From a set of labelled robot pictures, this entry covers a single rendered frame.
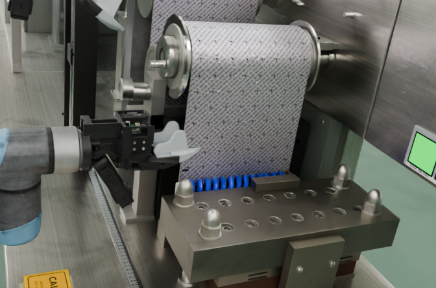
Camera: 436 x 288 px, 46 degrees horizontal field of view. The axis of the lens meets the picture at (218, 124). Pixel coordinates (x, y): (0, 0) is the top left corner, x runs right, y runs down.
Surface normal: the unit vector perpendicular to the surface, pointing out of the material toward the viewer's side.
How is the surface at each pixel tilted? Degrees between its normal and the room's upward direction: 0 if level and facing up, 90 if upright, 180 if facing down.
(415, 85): 90
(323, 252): 90
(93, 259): 0
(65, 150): 62
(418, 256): 0
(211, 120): 90
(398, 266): 0
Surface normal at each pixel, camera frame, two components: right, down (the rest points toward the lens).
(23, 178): 0.64, 0.37
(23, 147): 0.39, -0.17
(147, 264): 0.13, -0.92
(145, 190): 0.39, 0.40
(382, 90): -0.91, 0.04
